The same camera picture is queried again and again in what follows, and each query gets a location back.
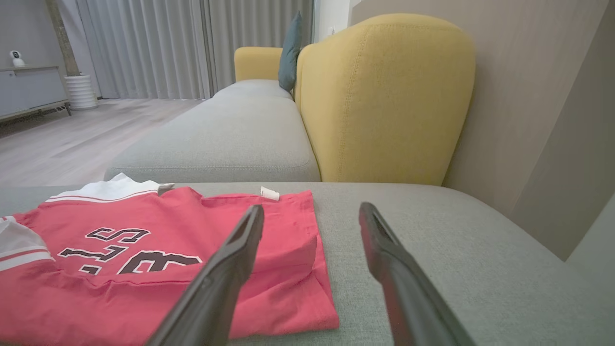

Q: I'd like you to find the grey sofa seat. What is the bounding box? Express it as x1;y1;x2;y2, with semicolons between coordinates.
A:
0;182;615;346
105;79;321;184

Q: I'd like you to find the yellow sofa backrest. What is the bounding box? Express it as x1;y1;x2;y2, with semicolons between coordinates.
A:
294;13;476;186

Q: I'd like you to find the white ribbed plant pot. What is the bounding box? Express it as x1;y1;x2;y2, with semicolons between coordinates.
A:
64;73;99;111

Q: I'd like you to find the light grey sheer curtain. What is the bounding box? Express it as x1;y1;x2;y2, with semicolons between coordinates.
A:
76;0;212;100

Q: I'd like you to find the brown tree trunk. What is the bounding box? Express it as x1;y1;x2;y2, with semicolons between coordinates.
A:
45;0;81;77

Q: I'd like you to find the red jersey with white sleeves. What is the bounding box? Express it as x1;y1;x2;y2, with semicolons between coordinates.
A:
0;173;340;346

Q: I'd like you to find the teal throw pillow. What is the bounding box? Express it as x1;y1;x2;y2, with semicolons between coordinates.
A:
278;11;303;93

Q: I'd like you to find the yellow sofa armrest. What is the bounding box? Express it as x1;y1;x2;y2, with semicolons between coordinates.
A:
234;47;284;82

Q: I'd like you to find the grey low cabinet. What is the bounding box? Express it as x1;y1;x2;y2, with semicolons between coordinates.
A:
0;65;73;124

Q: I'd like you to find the grey drape curtain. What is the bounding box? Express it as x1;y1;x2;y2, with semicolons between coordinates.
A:
202;0;315;94

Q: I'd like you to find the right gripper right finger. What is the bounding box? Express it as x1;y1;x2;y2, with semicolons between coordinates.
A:
359;202;476;346

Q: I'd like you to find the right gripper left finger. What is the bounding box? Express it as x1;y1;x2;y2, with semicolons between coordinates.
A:
147;204;265;346

